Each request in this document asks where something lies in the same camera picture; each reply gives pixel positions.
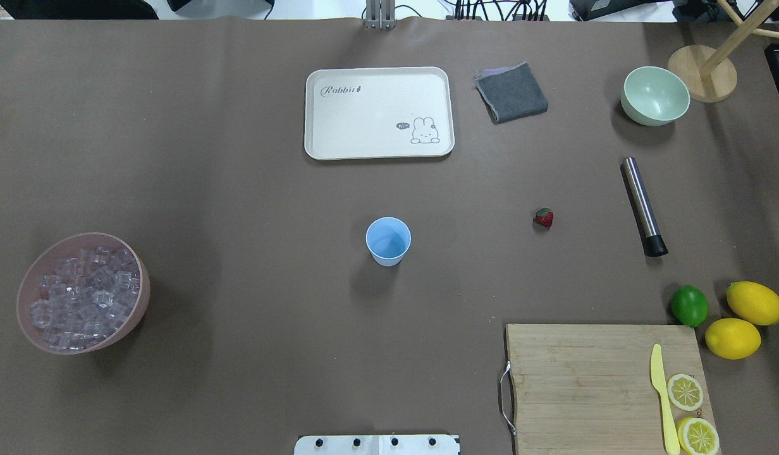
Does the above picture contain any bamboo cutting board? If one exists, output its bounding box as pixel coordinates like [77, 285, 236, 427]
[505, 324, 708, 454]

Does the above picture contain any yellow lemon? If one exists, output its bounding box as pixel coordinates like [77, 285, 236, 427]
[704, 318, 761, 360]
[726, 281, 779, 326]

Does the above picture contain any cream rabbit serving tray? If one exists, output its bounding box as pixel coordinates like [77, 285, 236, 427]
[304, 66, 455, 161]

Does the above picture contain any yellow lemon lower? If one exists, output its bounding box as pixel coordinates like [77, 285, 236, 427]
[704, 318, 761, 360]

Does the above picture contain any light blue cup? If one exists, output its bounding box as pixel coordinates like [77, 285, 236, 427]
[365, 217, 412, 267]

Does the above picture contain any clear ice cubes pile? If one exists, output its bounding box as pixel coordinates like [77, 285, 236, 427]
[28, 246, 143, 353]

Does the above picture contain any lemon half upper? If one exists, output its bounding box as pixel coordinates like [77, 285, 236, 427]
[666, 373, 704, 411]

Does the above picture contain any lemon half lower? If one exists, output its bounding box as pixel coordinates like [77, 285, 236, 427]
[677, 417, 721, 454]

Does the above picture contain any yellow plastic knife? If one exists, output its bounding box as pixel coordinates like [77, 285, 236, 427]
[649, 344, 681, 454]

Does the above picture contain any pink bowl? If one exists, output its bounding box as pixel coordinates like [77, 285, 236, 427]
[16, 233, 150, 355]

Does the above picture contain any wooden mug tree stand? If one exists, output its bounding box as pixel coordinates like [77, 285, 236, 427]
[668, 1, 779, 103]

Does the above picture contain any red strawberry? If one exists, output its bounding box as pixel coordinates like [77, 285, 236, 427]
[533, 207, 555, 229]

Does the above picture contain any lemon half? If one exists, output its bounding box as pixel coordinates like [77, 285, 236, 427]
[666, 373, 704, 411]
[677, 417, 721, 454]

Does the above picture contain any mint green bowl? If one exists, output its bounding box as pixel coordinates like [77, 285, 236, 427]
[620, 66, 690, 126]

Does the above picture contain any yellow lemon upper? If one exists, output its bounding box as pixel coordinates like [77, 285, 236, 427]
[726, 281, 779, 326]

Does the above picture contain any green lime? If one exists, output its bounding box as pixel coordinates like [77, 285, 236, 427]
[670, 285, 709, 328]

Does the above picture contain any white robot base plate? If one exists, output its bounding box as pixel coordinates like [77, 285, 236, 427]
[293, 433, 461, 454]

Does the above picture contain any steel muddler black tip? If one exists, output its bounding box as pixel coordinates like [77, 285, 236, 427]
[621, 157, 669, 257]

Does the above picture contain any grey folded cloth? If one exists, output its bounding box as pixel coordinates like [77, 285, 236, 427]
[474, 61, 549, 124]

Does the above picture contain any aluminium camera post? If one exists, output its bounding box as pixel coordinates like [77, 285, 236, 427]
[364, 0, 397, 30]

